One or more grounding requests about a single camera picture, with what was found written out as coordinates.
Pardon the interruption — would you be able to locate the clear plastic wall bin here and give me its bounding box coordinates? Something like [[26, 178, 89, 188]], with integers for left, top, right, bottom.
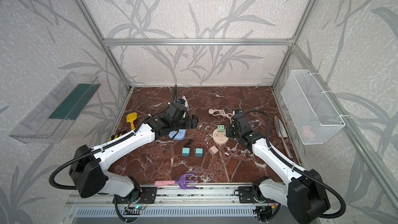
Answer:
[[9, 72, 101, 144]]

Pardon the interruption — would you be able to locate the white wire mesh basket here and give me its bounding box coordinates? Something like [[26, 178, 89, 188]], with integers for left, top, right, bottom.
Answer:
[[281, 69, 345, 145]]

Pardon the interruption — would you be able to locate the teal plug cube right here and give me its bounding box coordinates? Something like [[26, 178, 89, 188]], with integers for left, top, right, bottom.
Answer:
[[195, 148, 204, 158]]

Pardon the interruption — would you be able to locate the pink item in basket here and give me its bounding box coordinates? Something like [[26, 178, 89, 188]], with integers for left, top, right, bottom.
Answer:
[[302, 125, 315, 139]]

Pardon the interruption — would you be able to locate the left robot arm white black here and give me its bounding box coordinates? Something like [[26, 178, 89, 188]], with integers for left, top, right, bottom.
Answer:
[[49, 86, 198, 198]]

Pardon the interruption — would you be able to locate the green sponge in bin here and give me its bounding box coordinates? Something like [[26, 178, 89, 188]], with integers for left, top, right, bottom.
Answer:
[[49, 84, 101, 120]]

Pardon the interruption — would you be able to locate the light green plug cube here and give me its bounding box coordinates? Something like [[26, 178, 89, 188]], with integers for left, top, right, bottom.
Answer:
[[217, 125, 225, 132]]

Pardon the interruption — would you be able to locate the yellow toy shovel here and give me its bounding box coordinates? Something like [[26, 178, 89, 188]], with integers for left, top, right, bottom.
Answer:
[[126, 112, 137, 130]]

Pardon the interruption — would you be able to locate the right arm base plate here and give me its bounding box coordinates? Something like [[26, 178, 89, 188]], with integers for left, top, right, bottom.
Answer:
[[235, 186, 266, 203]]

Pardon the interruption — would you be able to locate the purple pink toy rake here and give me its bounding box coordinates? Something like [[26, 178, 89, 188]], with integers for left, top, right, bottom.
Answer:
[[154, 173, 197, 190]]

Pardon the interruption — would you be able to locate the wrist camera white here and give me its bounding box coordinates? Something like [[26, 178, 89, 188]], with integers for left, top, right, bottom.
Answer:
[[166, 102, 188, 121], [233, 109, 243, 115]]

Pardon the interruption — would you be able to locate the teal plug cube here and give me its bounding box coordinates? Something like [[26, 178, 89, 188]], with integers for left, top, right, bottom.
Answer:
[[195, 148, 204, 158], [181, 147, 190, 157]]

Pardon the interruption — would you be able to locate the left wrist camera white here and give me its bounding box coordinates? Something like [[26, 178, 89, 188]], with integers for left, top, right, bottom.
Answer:
[[166, 102, 188, 121]]

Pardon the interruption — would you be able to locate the yellow black work glove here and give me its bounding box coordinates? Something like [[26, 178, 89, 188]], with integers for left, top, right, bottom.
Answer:
[[110, 130, 127, 141]]

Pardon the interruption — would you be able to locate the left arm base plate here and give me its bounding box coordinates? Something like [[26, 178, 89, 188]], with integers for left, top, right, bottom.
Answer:
[[126, 186, 157, 204]]

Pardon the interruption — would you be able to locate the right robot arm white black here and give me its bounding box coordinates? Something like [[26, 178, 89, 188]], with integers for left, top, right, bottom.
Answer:
[[226, 110, 346, 224]]

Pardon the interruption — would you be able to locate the teal plug cube left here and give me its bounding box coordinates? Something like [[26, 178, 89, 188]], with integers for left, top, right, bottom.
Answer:
[[181, 147, 190, 157]]

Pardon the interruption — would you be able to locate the aluminium front rail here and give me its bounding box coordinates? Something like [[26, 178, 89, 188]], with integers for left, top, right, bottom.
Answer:
[[65, 184, 324, 207]]

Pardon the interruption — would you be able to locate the pink plug cube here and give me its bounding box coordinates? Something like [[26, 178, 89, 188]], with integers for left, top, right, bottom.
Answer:
[[208, 145, 219, 155]]

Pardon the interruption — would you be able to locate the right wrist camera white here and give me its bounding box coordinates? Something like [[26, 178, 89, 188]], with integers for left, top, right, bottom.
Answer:
[[233, 109, 243, 115]]

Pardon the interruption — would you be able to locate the blue square power strip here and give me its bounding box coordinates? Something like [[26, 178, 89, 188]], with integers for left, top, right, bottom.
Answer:
[[169, 129, 186, 141]]

